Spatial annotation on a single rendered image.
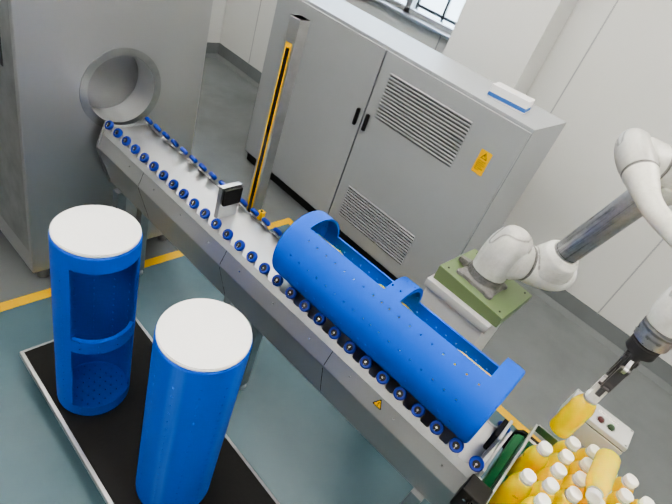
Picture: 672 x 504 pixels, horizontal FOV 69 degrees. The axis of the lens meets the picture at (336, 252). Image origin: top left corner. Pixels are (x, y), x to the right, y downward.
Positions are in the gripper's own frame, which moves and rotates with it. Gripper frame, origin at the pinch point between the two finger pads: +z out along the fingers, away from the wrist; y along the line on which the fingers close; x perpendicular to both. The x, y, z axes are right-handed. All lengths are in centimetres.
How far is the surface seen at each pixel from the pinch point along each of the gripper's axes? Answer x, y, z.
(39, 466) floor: -133, 94, 130
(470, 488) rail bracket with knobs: -9.3, 32.0, 30.2
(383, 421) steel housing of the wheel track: -41, 24, 46
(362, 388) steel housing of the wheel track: -52, 23, 42
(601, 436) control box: 11.6, -14.2, 22.8
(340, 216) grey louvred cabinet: -184, -144, 111
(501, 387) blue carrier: -19.5, 16.3, 8.5
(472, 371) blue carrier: -28.1, 17.9, 9.4
